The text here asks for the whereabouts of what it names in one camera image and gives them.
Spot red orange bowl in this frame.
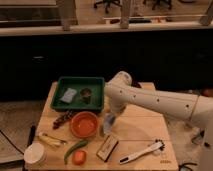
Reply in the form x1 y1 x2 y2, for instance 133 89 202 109
70 111 99 138

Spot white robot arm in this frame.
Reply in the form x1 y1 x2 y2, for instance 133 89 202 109
104 71 213 171

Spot black cable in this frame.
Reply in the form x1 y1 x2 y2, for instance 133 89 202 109
0 129 25 156

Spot dark red dried pepper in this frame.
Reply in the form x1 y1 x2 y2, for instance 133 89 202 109
53 111 73 129

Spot orange tomato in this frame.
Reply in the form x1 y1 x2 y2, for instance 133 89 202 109
72 150 86 165

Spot grey sponge cloth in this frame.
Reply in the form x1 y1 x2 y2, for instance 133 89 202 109
60 88 77 103

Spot yellow banana peel toy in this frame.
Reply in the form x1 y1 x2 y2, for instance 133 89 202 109
38 132 67 148

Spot green chili pepper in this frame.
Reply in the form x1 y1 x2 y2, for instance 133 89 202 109
64 140 88 165

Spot light grey towel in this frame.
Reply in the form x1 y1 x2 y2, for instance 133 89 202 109
103 113 116 135

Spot green plastic tray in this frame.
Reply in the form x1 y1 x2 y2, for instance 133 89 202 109
51 77 105 112

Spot wooden block brush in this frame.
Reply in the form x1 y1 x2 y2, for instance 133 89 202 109
96 135 119 162

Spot small metal cup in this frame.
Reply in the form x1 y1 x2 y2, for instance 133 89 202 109
80 88 92 104

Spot white dish brush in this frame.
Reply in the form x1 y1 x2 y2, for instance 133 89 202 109
119 140 165 164

